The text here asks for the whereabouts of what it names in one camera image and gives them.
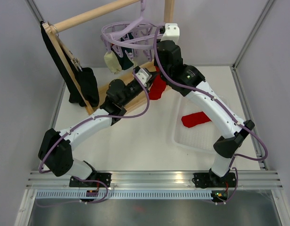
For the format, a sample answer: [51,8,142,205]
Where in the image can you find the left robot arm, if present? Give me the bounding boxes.
[38,68,157,187]

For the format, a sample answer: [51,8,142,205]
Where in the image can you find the wooden rack base tray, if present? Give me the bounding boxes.
[98,62,170,112]

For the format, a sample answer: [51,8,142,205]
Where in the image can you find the purple round clip hanger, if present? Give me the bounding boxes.
[100,0,165,61]

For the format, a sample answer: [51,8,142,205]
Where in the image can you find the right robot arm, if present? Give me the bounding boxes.
[154,40,255,188]

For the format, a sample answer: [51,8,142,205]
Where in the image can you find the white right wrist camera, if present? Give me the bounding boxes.
[161,23,180,45]

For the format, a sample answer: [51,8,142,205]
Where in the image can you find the wooden rack top rod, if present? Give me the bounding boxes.
[51,0,139,34]

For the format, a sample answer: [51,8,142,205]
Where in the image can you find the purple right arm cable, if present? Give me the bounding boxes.
[153,25,268,205]

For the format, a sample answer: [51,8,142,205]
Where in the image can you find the white slotted cable duct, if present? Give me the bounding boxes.
[36,190,213,200]

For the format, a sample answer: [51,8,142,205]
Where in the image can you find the aluminium mounting rail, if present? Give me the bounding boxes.
[25,170,283,190]

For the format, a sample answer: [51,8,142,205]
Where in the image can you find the wooden rack left post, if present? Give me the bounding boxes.
[40,21,94,115]

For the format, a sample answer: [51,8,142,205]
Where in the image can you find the cream sock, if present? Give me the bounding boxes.
[133,59,139,68]
[104,51,122,74]

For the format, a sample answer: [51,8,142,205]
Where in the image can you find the white plastic basket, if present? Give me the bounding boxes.
[171,97,221,154]

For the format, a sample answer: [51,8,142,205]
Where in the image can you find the red sock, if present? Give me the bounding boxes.
[181,112,211,128]
[149,66,166,100]

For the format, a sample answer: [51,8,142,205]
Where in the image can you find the black shorts on hanger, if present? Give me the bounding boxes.
[40,21,100,108]

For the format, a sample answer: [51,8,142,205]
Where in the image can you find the wooden rack right post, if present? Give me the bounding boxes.
[164,0,175,23]

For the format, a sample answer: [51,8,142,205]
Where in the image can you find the wooden rack post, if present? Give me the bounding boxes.
[164,0,175,23]
[40,21,94,115]

